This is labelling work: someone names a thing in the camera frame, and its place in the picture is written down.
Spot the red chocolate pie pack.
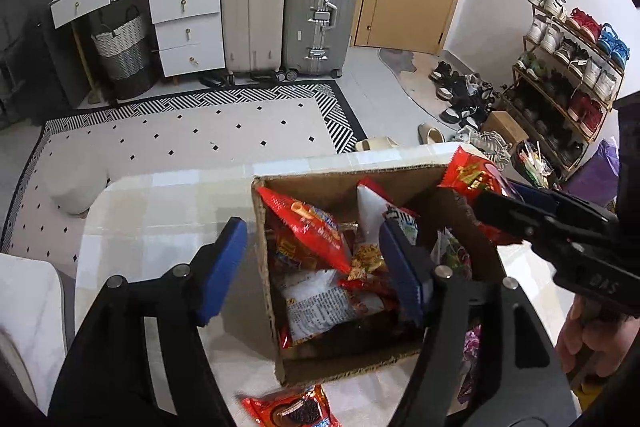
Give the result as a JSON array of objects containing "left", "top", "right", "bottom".
[{"left": 437, "top": 145, "right": 524, "bottom": 249}]

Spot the white drawer desk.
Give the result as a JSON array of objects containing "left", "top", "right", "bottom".
[{"left": 50, "top": 0, "right": 226, "bottom": 78}]

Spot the beige hard suitcase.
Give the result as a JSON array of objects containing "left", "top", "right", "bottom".
[{"left": 221, "top": 0, "right": 284, "bottom": 77}]

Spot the striped woven laundry basket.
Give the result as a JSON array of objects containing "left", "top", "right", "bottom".
[{"left": 91, "top": 4, "right": 155, "bottom": 101}]

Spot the red snack pack on table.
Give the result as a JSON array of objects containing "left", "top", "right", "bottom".
[{"left": 273, "top": 270, "right": 398, "bottom": 349}]

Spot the black white patterned rug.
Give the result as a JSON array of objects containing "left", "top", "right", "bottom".
[{"left": 1, "top": 80, "right": 366, "bottom": 272}]

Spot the red chip bag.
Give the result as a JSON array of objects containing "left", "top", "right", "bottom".
[{"left": 256, "top": 186, "right": 350, "bottom": 273}]

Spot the brown cardboard SF box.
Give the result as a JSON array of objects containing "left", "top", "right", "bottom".
[{"left": 250, "top": 165, "right": 504, "bottom": 386}]

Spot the purple plastic bag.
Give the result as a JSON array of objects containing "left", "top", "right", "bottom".
[{"left": 564, "top": 139, "right": 620, "bottom": 207}]

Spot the person's right hand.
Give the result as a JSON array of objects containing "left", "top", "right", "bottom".
[{"left": 555, "top": 295, "right": 639, "bottom": 377}]

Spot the silver aluminium suitcase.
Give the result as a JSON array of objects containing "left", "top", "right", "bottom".
[{"left": 282, "top": 0, "right": 356, "bottom": 80}]

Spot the purple candy bag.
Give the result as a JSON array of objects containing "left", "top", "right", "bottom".
[{"left": 458, "top": 324, "right": 482, "bottom": 404}]

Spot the red chocolate cookie pack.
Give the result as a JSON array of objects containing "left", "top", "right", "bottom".
[{"left": 240, "top": 385, "right": 342, "bottom": 427}]

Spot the white red noodle snack bag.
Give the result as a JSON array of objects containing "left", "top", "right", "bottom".
[{"left": 357, "top": 178, "right": 419, "bottom": 245}]

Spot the wooden shoe rack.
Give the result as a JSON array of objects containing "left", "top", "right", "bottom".
[{"left": 501, "top": 0, "right": 629, "bottom": 181}]

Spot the grey door mat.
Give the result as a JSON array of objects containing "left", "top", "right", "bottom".
[{"left": 378, "top": 48, "right": 450, "bottom": 119}]

